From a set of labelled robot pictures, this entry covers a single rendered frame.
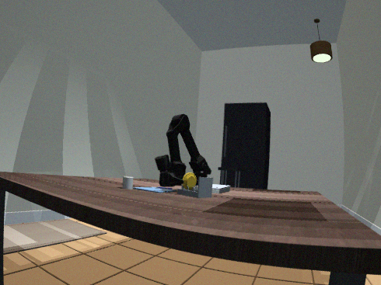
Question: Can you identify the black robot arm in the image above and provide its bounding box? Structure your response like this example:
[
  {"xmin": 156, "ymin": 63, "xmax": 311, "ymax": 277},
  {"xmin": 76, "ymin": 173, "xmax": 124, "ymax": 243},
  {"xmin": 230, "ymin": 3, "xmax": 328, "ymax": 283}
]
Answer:
[{"xmin": 155, "ymin": 114, "xmax": 211, "ymax": 180}]

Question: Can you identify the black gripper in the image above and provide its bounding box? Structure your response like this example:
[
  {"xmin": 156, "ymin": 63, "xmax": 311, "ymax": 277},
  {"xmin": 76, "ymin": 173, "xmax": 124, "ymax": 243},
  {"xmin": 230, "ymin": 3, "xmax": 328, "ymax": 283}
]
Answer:
[{"xmin": 159, "ymin": 172, "xmax": 184, "ymax": 186}]

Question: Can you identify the yellow plate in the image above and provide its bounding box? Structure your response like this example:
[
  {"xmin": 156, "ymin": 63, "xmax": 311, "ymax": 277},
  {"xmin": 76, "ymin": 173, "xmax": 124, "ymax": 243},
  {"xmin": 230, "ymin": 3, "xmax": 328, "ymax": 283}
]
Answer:
[{"xmin": 182, "ymin": 172, "xmax": 197, "ymax": 189}]

